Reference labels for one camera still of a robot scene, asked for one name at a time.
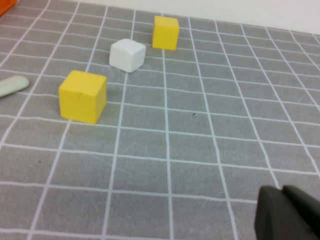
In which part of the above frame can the white cube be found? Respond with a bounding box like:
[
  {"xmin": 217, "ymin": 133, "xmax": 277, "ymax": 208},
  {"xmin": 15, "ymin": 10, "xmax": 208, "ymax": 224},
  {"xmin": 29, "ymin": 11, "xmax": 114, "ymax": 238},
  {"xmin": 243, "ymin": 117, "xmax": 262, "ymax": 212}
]
[{"xmin": 108, "ymin": 38, "xmax": 147, "ymax": 74}]

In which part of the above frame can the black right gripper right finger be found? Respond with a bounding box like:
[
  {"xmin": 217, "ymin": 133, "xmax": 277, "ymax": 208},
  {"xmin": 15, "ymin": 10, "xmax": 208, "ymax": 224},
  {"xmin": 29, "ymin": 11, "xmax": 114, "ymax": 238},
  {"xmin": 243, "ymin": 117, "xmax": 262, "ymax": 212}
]
[{"xmin": 282, "ymin": 184, "xmax": 320, "ymax": 240}]

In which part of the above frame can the grey grid table mat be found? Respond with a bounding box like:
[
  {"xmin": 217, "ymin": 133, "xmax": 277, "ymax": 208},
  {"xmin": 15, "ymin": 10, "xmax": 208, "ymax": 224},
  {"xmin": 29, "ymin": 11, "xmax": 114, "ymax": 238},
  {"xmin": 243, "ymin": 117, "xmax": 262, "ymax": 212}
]
[{"xmin": 0, "ymin": 0, "xmax": 320, "ymax": 240}]

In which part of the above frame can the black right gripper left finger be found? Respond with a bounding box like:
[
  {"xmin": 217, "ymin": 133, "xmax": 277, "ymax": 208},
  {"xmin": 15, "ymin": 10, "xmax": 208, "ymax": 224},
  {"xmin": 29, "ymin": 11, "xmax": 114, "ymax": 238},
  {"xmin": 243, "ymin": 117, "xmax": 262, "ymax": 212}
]
[{"xmin": 254, "ymin": 185, "xmax": 313, "ymax": 240}]

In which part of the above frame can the orange plastic cutlery holder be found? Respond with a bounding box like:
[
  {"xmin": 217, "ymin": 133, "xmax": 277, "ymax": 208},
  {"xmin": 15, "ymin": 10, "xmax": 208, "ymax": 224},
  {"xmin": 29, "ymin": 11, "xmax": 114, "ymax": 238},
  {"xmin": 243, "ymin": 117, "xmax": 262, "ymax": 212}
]
[{"xmin": 0, "ymin": 0, "xmax": 20, "ymax": 18}]

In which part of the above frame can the green plastic spoon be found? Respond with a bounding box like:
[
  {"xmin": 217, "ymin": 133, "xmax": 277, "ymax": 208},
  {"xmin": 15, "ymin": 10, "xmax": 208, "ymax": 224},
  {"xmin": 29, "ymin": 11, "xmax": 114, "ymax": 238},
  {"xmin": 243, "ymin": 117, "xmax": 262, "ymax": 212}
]
[{"xmin": 0, "ymin": 75, "xmax": 30, "ymax": 99}]

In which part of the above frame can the yellow cube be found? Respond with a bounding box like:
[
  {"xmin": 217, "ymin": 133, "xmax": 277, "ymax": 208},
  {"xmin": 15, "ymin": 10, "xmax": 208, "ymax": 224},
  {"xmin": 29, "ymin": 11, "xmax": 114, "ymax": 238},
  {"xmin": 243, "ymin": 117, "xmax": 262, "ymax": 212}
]
[
  {"xmin": 151, "ymin": 15, "xmax": 180, "ymax": 51},
  {"xmin": 58, "ymin": 69, "xmax": 108, "ymax": 125}
]

